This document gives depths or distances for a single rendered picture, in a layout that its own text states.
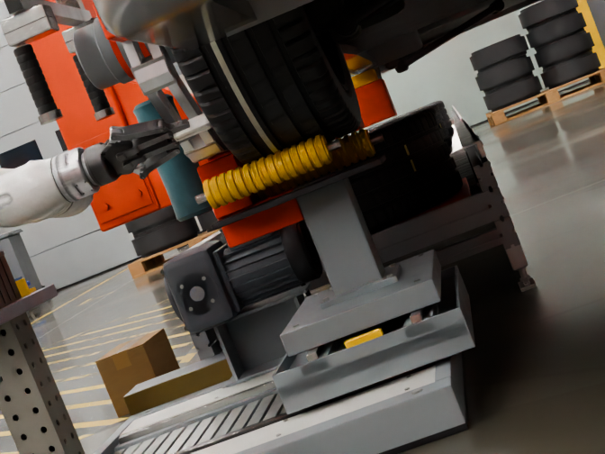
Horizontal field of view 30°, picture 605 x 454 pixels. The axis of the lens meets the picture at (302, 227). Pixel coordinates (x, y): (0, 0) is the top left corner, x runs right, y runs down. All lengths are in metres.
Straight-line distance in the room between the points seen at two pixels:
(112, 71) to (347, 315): 0.67
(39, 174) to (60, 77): 0.74
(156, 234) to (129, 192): 8.10
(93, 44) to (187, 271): 0.58
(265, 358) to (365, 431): 0.84
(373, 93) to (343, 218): 2.42
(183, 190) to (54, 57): 0.60
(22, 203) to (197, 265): 0.56
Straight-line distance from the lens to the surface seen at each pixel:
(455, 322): 2.00
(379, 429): 1.90
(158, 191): 2.74
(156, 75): 2.01
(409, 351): 2.02
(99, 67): 2.26
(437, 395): 1.88
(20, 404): 2.61
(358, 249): 2.19
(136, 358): 3.33
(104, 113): 2.47
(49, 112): 2.15
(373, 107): 4.58
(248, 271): 2.53
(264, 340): 2.70
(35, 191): 2.09
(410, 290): 2.05
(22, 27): 2.17
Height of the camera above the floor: 0.52
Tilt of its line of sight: 3 degrees down
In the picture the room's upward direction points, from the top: 22 degrees counter-clockwise
